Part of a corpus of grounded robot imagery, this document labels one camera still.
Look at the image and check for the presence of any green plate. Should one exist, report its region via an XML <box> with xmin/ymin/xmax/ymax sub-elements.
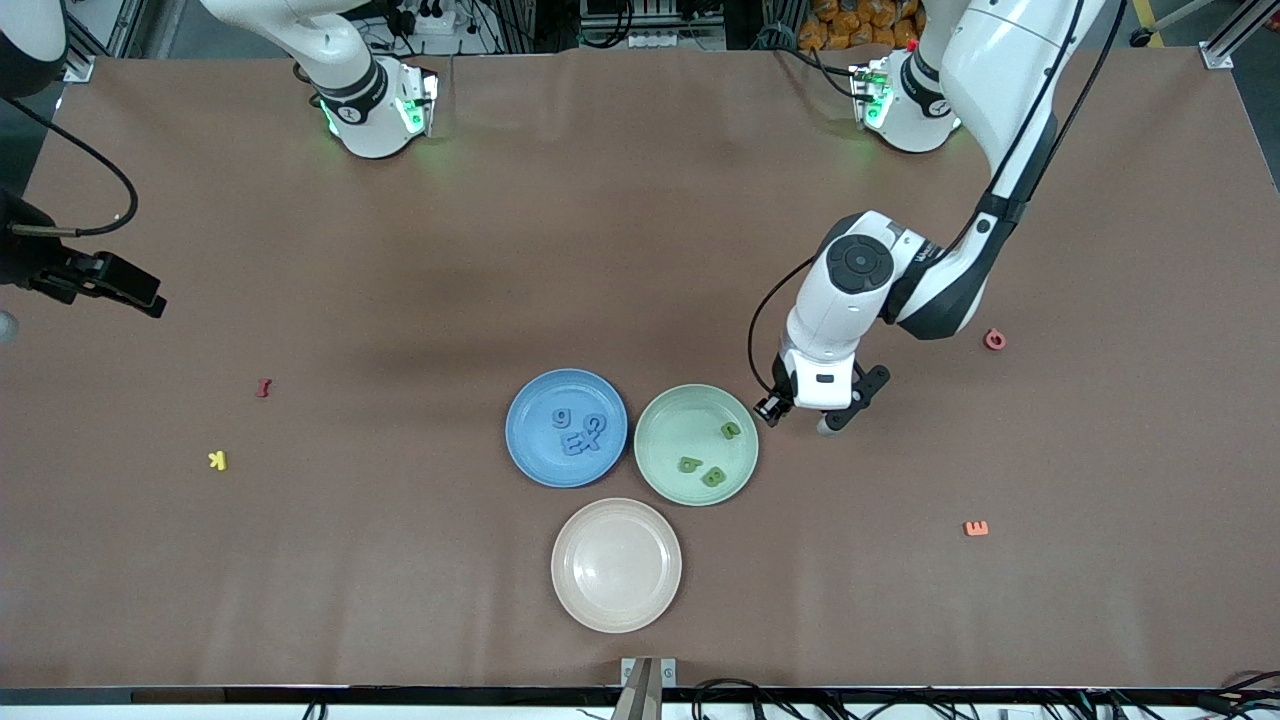
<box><xmin>633</xmin><ymin>384</ymin><xmax>760</xmax><ymax>507</ymax></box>

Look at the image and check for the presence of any brown table cover sheet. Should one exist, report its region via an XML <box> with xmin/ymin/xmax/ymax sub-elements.
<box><xmin>0</xmin><ymin>45</ymin><xmax>1280</xmax><ymax>691</ymax></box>

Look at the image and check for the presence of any pink beige plate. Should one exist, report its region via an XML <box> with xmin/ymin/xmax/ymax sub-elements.
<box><xmin>550</xmin><ymin>497</ymin><xmax>683</xmax><ymax>634</ymax></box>

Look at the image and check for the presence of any blue plate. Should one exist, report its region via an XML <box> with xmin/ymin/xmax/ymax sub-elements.
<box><xmin>505</xmin><ymin>368</ymin><xmax>629</xmax><ymax>489</ymax></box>

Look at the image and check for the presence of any orange fruit pile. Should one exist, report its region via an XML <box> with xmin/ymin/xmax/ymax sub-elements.
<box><xmin>798</xmin><ymin>0</ymin><xmax>923</xmax><ymax>53</ymax></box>

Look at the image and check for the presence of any grey equipment rack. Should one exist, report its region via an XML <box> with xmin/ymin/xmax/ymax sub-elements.
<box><xmin>580</xmin><ymin>0</ymin><xmax>727</xmax><ymax>51</ymax></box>

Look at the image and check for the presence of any white power strip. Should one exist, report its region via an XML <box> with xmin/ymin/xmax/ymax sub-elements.
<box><xmin>395</xmin><ymin>0</ymin><xmax>457</xmax><ymax>37</ymax></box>

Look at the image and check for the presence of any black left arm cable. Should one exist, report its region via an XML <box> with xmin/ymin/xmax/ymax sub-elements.
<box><xmin>748</xmin><ymin>0</ymin><xmax>1129</xmax><ymax>396</ymax></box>

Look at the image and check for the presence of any aluminium frame post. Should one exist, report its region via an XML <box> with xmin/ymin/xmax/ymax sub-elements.
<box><xmin>62</xmin><ymin>0</ymin><xmax>141</xmax><ymax>84</ymax></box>
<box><xmin>1198</xmin><ymin>0</ymin><xmax>1280</xmax><ymax>71</ymax></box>

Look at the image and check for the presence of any black cable bundle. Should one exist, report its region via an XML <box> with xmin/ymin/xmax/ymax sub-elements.
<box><xmin>690</xmin><ymin>670</ymin><xmax>1280</xmax><ymax>720</ymax></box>

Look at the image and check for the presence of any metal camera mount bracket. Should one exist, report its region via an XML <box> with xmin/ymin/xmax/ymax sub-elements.
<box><xmin>620</xmin><ymin>655</ymin><xmax>678</xmax><ymax>720</ymax></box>

